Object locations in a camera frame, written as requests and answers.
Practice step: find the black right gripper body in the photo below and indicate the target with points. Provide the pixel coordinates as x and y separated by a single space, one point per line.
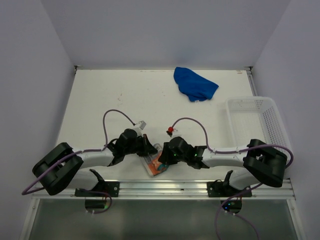
179 159

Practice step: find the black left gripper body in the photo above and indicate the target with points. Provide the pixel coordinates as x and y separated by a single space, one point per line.
137 147

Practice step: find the rabbit print towel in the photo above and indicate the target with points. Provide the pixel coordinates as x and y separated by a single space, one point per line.
151 163

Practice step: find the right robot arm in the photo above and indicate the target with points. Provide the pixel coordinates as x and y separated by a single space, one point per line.
255 163

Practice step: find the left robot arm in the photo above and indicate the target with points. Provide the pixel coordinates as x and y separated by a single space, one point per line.
63 167

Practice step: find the blue towel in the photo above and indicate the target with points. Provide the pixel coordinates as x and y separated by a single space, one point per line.
194 86

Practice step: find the white plastic basket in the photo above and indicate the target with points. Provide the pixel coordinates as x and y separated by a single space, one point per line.
255 117

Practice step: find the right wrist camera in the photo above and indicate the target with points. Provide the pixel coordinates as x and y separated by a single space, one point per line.
173 132

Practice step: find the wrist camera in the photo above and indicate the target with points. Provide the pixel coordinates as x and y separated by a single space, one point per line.
173 132
141 125

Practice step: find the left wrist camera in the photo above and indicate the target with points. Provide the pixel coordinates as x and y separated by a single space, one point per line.
141 125

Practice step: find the aluminium mounting rail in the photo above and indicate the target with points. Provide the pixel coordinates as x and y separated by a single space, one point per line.
154 189

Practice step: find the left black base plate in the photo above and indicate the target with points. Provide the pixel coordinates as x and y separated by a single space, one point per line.
110 187

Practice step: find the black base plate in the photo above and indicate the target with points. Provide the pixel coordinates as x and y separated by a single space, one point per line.
220 189
110 187

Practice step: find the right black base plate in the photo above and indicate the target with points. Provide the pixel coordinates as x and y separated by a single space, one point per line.
220 189

